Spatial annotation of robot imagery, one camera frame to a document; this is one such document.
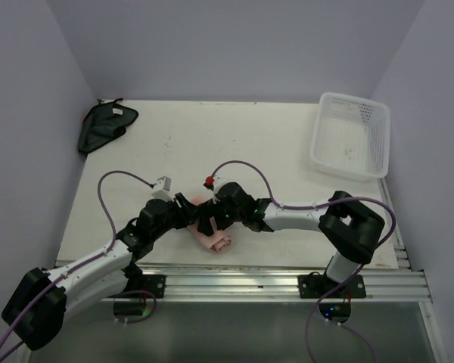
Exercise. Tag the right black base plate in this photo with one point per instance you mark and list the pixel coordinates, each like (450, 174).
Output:
(314, 285)

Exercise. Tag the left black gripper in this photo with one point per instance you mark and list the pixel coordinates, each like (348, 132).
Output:
(186, 212)

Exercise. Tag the black cloth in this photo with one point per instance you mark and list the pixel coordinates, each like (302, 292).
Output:
(104, 123)

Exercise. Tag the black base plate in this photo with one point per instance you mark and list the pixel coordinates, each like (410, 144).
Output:
(314, 285)
(155, 284)

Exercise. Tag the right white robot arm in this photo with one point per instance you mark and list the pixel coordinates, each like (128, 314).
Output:
(349, 225)

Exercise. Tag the aluminium mounting rail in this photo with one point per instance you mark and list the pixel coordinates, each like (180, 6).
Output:
(278, 285)

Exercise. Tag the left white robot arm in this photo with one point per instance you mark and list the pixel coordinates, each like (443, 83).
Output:
(38, 307)

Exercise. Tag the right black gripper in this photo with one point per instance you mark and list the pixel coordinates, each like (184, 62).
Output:
(209, 209)

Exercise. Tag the white plastic basket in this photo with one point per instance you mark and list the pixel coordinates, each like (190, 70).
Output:
(351, 137)

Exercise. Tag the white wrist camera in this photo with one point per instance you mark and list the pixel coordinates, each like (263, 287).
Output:
(213, 183)
(161, 189)

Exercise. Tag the pink towel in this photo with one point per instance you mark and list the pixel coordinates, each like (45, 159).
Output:
(218, 242)

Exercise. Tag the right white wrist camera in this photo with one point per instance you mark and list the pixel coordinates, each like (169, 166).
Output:
(213, 183)

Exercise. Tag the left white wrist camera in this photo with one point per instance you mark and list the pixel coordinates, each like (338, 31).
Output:
(161, 189)

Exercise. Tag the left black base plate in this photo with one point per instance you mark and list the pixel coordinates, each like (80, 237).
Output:
(155, 284)

